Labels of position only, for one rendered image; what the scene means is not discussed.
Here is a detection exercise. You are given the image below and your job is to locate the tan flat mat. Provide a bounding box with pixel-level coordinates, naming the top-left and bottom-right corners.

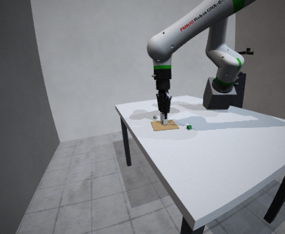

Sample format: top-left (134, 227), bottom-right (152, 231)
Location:
top-left (151, 120), bottom-right (179, 131)

